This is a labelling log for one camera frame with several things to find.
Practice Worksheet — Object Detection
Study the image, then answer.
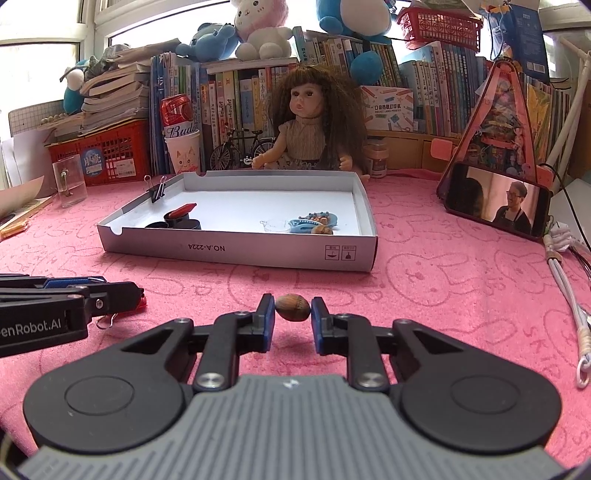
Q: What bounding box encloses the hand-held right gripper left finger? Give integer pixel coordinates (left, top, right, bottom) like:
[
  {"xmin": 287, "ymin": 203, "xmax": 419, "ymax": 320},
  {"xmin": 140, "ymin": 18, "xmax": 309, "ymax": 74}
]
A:
[{"xmin": 121, "ymin": 293, "xmax": 277, "ymax": 393}]

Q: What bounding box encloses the miniature black bicycle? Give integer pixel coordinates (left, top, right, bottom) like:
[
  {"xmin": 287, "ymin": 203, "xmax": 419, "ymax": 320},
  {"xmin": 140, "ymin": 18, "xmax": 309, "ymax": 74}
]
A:
[{"xmin": 209, "ymin": 128, "xmax": 278, "ymax": 171}]

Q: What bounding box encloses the black cable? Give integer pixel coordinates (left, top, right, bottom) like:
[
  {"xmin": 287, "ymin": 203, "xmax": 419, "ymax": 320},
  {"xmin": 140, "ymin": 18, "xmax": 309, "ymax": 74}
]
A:
[{"xmin": 537, "ymin": 161, "xmax": 591, "ymax": 269}]

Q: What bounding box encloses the pile of loose papers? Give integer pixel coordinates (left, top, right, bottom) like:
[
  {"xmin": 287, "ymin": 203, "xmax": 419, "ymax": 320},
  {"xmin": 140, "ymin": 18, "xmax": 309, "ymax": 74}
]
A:
[{"xmin": 0, "ymin": 175, "xmax": 55, "ymax": 241}]

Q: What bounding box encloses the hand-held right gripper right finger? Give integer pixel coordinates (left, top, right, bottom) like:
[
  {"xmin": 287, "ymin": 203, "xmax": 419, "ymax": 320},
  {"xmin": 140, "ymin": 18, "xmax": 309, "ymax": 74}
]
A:
[{"xmin": 310, "ymin": 296, "xmax": 463, "ymax": 393}]

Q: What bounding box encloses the white cat print paper cup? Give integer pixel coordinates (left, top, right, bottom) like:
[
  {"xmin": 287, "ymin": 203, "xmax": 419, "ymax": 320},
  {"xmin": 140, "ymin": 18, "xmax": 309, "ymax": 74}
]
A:
[{"xmin": 163, "ymin": 130, "xmax": 203, "ymax": 175}]

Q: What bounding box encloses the brown cardboard box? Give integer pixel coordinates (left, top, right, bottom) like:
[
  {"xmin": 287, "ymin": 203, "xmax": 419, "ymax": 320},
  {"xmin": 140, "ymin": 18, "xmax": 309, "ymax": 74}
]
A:
[{"xmin": 567, "ymin": 87, "xmax": 591, "ymax": 182}]

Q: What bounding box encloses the clear glass cup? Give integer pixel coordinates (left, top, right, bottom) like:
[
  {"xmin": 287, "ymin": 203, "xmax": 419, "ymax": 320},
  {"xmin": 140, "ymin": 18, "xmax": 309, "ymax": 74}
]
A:
[{"xmin": 52, "ymin": 155, "xmax": 89, "ymax": 209}]

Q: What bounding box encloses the black binder clip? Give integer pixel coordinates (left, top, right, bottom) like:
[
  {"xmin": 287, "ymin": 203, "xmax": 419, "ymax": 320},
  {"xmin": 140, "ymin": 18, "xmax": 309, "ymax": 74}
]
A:
[{"xmin": 143, "ymin": 175, "xmax": 168, "ymax": 203}]

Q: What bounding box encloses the white bundled cable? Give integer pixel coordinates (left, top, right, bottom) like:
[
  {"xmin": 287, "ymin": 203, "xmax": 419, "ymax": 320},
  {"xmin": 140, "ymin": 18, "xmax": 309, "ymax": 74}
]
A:
[{"xmin": 544, "ymin": 234, "xmax": 591, "ymax": 389}]

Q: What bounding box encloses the small red plastic basket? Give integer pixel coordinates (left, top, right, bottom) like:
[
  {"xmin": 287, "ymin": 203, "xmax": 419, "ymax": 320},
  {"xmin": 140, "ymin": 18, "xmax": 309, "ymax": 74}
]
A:
[{"xmin": 396, "ymin": 6, "xmax": 484, "ymax": 52}]

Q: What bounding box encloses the stack of lying books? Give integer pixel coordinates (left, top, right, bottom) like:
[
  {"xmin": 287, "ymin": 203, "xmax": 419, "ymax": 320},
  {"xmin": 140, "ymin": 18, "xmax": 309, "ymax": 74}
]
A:
[{"xmin": 80, "ymin": 39, "xmax": 182, "ymax": 135}]

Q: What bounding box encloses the blue packaging box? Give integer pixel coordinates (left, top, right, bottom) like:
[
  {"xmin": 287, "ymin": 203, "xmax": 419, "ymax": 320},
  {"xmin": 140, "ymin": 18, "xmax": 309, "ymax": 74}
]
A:
[{"xmin": 484, "ymin": 4, "xmax": 551, "ymax": 85}]

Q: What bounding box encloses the large blue mouse plush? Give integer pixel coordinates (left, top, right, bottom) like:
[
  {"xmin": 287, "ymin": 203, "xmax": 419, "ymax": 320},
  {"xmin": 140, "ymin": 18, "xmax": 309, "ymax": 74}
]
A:
[{"xmin": 316, "ymin": 0, "xmax": 394, "ymax": 86}]

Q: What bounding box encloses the small glass jar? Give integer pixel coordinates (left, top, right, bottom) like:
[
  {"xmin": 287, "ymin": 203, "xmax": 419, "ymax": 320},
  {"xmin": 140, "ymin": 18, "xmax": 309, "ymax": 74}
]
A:
[{"xmin": 366, "ymin": 140, "xmax": 390, "ymax": 179}]

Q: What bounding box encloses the blue white plush toy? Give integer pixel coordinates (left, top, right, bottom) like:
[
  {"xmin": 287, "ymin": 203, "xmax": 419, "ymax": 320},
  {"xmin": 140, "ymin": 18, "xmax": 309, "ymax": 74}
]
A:
[{"xmin": 62, "ymin": 59, "xmax": 94, "ymax": 116}]

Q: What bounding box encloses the white plastic case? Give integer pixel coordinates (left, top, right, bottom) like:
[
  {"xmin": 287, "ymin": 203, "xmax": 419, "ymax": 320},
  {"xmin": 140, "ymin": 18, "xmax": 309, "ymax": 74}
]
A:
[{"xmin": 544, "ymin": 177, "xmax": 591, "ymax": 260}]

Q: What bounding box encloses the large red plastic crate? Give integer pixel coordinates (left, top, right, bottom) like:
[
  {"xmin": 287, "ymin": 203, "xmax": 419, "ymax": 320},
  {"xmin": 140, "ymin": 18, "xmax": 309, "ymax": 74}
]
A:
[{"xmin": 45, "ymin": 119, "xmax": 151, "ymax": 187}]

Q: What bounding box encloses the row of upright books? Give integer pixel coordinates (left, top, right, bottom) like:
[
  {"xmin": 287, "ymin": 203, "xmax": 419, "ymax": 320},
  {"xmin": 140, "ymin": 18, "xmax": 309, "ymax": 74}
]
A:
[{"xmin": 150, "ymin": 27, "xmax": 493, "ymax": 174}]

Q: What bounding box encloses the white cardboard box tray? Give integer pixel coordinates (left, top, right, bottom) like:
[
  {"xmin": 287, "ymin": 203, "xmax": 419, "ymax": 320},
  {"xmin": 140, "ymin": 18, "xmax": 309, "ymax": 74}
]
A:
[{"xmin": 96, "ymin": 170, "xmax": 379, "ymax": 274}]

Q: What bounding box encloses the doll with brown curly hair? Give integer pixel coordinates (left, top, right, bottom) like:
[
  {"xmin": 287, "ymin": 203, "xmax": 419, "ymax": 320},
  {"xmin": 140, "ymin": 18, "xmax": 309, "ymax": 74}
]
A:
[{"xmin": 251, "ymin": 64, "xmax": 371, "ymax": 184}]

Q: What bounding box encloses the white colourful printed carton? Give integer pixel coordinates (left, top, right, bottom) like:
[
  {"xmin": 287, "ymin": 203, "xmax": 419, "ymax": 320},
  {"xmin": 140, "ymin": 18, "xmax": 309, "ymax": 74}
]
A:
[{"xmin": 359, "ymin": 86, "xmax": 415, "ymax": 135}]

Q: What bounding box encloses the red beer can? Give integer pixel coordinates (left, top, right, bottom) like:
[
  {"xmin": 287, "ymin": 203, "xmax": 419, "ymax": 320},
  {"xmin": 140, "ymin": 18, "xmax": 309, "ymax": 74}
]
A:
[{"xmin": 160, "ymin": 94, "xmax": 197, "ymax": 140}]

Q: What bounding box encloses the red lipstick with black base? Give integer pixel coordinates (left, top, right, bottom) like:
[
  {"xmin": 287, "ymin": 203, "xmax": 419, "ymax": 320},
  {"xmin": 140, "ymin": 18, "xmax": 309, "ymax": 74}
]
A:
[{"xmin": 163, "ymin": 202, "xmax": 203, "ymax": 231}]

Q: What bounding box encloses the crumpled white tissue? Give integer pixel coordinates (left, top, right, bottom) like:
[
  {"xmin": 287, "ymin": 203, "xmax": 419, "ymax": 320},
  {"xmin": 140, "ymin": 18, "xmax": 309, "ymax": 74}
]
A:
[{"xmin": 547, "ymin": 221, "xmax": 579, "ymax": 253}]

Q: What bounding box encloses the black smartphone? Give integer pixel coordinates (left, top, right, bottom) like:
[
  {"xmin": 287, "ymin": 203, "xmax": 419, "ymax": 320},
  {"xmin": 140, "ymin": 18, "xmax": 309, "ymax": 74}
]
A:
[{"xmin": 444, "ymin": 163, "xmax": 553, "ymax": 241}]

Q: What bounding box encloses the row of thin picture books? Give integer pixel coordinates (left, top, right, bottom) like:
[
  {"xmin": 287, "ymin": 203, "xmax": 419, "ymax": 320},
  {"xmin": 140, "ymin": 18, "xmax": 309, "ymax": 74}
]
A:
[{"xmin": 523, "ymin": 76, "xmax": 576, "ymax": 168}]

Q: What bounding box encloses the small blue elephant plush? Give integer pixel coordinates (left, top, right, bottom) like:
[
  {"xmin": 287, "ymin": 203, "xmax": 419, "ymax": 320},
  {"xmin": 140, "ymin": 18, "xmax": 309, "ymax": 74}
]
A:
[{"xmin": 175, "ymin": 23, "xmax": 242, "ymax": 62}]

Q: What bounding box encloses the pink white bunny plush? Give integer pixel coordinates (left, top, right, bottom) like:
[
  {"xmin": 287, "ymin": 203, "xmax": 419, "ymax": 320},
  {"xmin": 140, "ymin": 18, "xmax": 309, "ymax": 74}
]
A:
[{"xmin": 230, "ymin": 0, "xmax": 295, "ymax": 61}]

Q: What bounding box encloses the pink bunny print tablecloth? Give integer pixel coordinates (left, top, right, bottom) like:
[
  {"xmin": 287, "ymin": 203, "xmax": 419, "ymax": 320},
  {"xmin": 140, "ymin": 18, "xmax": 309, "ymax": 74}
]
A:
[{"xmin": 0, "ymin": 168, "xmax": 591, "ymax": 462}]

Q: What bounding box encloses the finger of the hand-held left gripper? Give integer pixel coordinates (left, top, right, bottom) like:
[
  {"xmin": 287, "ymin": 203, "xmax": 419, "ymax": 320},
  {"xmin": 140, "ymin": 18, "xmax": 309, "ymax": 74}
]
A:
[
  {"xmin": 0, "ymin": 281, "xmax": 145, "ymax": 320},
  {"xmin": 0, "ymin": 274, "xmax": 108, "ymax": 291}
]

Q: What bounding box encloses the blue beaded hair clip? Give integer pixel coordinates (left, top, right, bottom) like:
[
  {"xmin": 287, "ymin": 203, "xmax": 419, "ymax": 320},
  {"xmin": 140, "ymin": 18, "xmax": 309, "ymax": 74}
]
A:
[{"xmin": 288, "ymin": 211, "xmax": 339, "ymax": 234}]

